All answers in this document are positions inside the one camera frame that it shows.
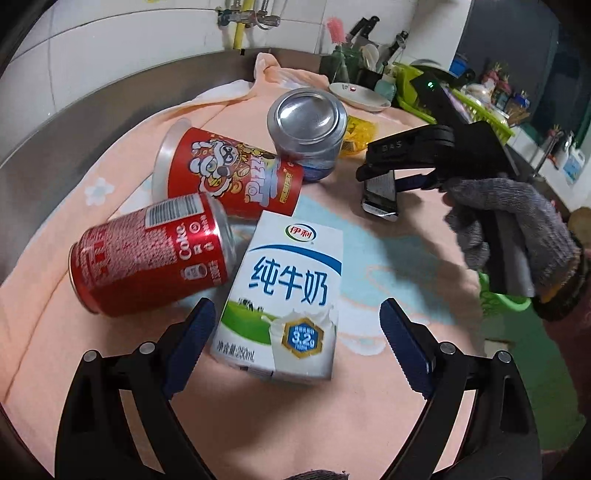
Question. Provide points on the white milk carton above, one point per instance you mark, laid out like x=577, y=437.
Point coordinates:
x=277, y=295

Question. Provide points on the lime green dish rack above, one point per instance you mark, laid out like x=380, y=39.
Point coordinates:
x=489, y=110

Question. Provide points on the green mesh wastebasket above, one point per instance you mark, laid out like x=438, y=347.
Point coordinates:
x=503, y=302

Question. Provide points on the red snack tube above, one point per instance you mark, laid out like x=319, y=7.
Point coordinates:
x=231, y=170

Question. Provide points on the person's right hand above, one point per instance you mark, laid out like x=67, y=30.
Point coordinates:
x=540, y=230

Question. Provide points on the yellow snack wrapper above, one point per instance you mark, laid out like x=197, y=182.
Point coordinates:
x=358, y=134

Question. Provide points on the metal wall valve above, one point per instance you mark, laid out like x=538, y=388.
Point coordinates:
x=268, y=18
x=233, y=16

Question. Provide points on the white spatula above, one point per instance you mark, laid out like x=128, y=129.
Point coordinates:
x=369, y=55

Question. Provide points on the person's left hand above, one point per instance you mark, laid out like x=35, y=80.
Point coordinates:
x=318, y=470

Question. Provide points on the black foil wrapper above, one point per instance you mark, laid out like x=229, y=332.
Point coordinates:
x=381, y=196

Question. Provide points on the white plate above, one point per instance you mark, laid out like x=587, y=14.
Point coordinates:
x=358, y=97

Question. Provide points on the silver drink can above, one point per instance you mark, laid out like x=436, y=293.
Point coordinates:
x=304, y=115

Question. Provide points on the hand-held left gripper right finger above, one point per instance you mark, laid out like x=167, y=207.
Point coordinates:
x=406, y=341

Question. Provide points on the person's right forearm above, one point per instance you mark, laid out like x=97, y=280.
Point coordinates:
x=572, y=314

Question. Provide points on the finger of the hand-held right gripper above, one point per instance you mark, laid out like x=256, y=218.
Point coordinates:
x=415, y=182
x=401, y=147

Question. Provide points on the red cola can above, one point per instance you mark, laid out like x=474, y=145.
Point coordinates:
x=138, y=258

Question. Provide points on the pink bottle brush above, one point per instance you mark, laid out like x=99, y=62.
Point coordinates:
x=334, y=32

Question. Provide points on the blue jar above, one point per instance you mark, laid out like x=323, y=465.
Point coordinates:
x=458, y=65

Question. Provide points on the green glass jar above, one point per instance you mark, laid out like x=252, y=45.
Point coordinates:
x=344, y=67

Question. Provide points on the peach printed blanket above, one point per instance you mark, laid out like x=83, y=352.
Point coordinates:
x=392, y=258

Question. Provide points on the teal bottle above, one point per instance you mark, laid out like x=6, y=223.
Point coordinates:
x=385, y=87

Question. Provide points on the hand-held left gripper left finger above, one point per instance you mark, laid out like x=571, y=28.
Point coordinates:
x=194, y=341

